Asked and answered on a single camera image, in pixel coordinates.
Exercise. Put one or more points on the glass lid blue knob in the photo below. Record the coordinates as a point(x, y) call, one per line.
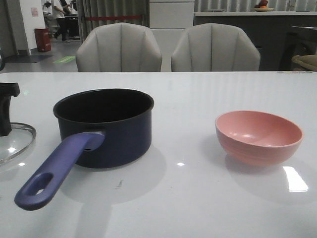
point(16, 142)

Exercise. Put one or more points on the dark appliance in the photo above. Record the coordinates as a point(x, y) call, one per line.
point(299, 39)

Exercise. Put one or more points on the right grey chair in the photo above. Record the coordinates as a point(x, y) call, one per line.
point(215, 47)

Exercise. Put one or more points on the red bin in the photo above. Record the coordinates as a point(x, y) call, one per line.
point(42, 39)

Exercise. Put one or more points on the person in background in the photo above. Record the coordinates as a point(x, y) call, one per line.
point(59, 16)

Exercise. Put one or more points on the dark kitchen counter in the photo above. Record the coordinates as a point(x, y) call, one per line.
point(267, 30)

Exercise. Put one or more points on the red barrier belt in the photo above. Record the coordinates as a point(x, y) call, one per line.
point(106, 18)

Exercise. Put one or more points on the pink bowl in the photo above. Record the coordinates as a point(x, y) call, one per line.
point(258, 138)

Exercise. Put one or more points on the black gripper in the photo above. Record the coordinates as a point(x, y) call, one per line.
point(6, 91)

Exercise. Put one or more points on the dark blue saucepan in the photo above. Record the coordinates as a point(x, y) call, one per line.
point(99, 129)

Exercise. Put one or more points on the fruit plate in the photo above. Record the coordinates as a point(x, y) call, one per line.
point(262, 6)

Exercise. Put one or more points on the grey chair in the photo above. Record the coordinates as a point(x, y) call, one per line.
point(215, 47)
point(119, 47)

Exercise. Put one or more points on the left grey chair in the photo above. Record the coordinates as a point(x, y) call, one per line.
point(119, 47)

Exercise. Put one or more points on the beige cushion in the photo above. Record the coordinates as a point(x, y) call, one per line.
point(305, 63)

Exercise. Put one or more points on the white cabinet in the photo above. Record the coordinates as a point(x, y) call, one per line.
point(168, 19)

